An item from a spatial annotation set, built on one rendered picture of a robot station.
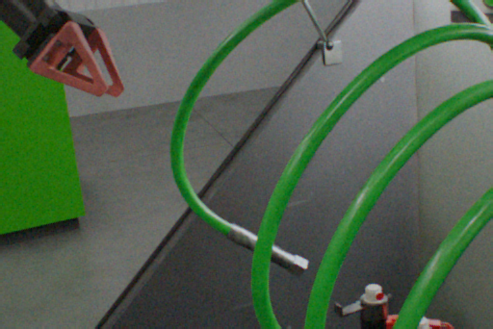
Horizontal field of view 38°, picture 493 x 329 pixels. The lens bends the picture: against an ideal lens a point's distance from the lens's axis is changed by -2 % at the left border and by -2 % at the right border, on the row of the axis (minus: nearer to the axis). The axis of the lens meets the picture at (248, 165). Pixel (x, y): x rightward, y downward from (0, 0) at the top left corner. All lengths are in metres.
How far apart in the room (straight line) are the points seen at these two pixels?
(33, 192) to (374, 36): 3.17
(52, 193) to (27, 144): 0.31
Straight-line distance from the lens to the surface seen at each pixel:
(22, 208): 4.06
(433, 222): 1.13
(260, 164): 0.99
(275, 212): 0.55
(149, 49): 7.17
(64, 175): 4.04
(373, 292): 0.74
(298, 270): 0.80
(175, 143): 0.75
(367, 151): 1.07
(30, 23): 0.81
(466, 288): 1.10
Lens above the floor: 1.45
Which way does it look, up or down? 17 degrees down
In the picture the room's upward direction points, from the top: 5 degrees counter-clockwise
